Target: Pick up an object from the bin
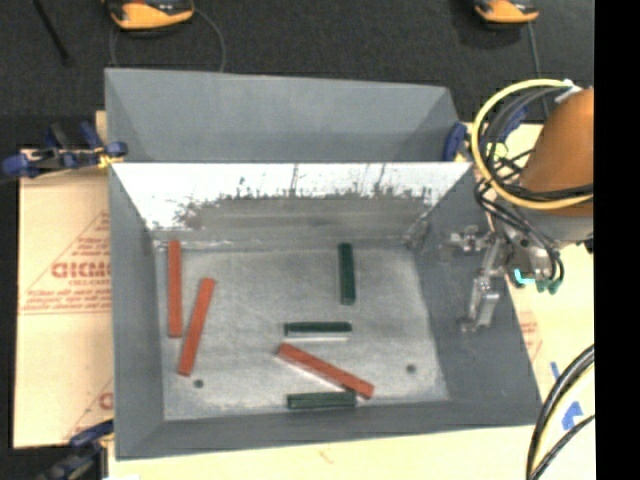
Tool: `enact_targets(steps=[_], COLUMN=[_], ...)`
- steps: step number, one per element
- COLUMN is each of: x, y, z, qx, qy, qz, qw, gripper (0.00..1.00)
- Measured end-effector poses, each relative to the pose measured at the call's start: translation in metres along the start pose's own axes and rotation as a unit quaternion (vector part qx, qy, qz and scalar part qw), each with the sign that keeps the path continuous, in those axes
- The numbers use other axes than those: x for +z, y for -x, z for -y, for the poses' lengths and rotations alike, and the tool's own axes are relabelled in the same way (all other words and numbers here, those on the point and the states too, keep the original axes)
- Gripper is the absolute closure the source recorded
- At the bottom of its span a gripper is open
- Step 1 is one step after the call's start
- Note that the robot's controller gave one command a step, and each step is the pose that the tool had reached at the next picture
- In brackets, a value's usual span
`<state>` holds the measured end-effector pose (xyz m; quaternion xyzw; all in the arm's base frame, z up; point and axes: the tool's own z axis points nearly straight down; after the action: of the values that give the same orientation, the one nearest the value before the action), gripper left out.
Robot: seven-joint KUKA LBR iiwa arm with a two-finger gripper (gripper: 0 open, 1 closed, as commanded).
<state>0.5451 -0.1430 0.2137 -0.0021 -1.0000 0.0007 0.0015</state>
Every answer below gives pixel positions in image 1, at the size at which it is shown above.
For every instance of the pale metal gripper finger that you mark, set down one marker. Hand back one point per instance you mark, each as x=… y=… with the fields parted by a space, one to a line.
x=467 y=240
x=481 y=303

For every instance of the grey metal bin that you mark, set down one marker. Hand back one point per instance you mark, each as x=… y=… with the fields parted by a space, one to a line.
x=300 y=278

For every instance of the dark green flat block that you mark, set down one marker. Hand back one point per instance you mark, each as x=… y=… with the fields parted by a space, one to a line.
x=317 y=328
x=321 y=400
x=346 y=273

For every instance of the red-brown flat block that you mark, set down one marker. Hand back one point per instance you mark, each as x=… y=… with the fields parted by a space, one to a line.
x=325 y=370
x=197 y=326
x=175 y=288

